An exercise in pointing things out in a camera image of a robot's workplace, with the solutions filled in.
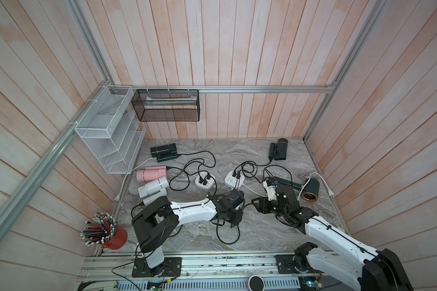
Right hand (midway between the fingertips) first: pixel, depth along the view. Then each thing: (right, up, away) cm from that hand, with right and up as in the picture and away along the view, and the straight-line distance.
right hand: (255, 199), depth 85 cm
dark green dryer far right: (+20, +25, +26) cm, 41 cm away
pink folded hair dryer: (-54, +11, +11) cm, 56 cm away
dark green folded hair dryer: (-50, +23, +24) cm, 60 cm away
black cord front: (-15, -18, -5) cm, 24 cm away
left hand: (-9, -10, -1) cm, 13 cm away
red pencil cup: (-59, -13, -14) cm, 62 cm away
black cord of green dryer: (-27, +8, +10) cm, 30 cm away
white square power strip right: (-10, +7, +13) cm, 18 cm away
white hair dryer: (-51, +3, +8) cm, 52 cm away
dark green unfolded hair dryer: (+31, +3, +8) cm, 32 cm away
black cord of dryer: (-8, +11, +13) cm, 19 cm away
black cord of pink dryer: (-47, +14, +20) cm, 53 cm away
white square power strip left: (-22, +7, +10) cm, 25 cm away
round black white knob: (-4, -27, -19) cm, 33 cm away
